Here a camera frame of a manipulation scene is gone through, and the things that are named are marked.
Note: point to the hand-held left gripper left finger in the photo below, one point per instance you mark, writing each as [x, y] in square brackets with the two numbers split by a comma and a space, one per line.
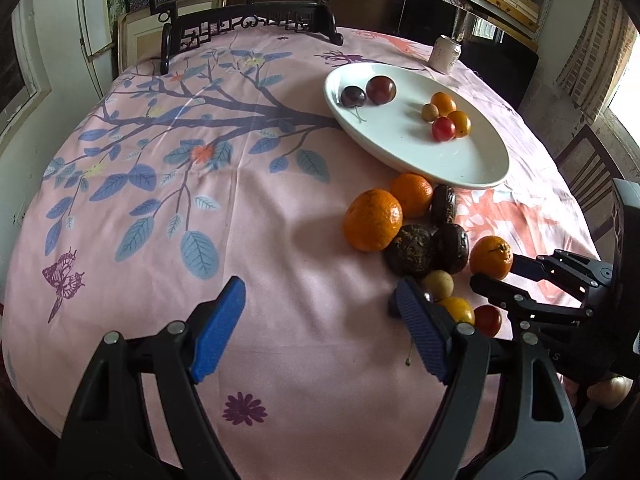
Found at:
[220, 327]

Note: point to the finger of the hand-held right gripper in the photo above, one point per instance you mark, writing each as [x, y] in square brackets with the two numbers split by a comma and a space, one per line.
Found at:
[505, 296]
[526, 266]

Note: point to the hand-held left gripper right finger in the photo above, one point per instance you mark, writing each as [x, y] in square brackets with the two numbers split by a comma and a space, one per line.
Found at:
[420, 332]

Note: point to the orange mandarin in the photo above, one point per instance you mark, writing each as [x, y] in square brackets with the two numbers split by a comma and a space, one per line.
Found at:
[373, 220]
[411, 194]
[491, 257]

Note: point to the white oval plate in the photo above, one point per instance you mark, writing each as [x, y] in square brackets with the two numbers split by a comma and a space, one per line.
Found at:
[400, 140]

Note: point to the person's right hand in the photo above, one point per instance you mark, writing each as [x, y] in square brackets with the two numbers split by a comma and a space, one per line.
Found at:
[607, 390]

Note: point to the red cherry tomato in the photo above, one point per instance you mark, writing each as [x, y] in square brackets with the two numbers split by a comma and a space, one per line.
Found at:
[443, 129]
[488, 320]

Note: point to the yellow cherry tomato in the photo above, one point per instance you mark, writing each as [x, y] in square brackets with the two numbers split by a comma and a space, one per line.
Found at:
[459, 309]

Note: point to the tan longan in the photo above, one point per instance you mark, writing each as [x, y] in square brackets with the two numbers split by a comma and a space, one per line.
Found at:
[429, 111]
[440, 284]

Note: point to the dark wrinkled passion fruit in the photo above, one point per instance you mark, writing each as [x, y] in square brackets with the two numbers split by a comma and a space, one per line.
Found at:
[443, 204]
[409, 251]
[451, 247]

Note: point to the brown wooden chair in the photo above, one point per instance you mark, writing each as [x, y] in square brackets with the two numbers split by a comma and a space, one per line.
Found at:
[590, 170]

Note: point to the orange kumquat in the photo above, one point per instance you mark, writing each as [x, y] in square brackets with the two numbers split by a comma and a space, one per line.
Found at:
[443, 103]
[461, 123]

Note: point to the white drink can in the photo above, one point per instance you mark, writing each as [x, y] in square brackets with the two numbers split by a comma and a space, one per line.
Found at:
[444, 54]

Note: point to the dark red plum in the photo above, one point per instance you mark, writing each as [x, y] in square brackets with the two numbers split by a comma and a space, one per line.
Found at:
[381, 89]

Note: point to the dark cherry with stem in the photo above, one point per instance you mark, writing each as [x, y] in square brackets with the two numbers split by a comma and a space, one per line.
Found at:
[353, 96]

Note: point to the black carved wooden chair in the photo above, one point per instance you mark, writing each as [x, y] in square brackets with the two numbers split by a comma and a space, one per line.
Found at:
[250, 25]

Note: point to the white door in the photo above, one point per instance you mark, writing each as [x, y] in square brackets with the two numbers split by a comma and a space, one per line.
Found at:
[95, 15]

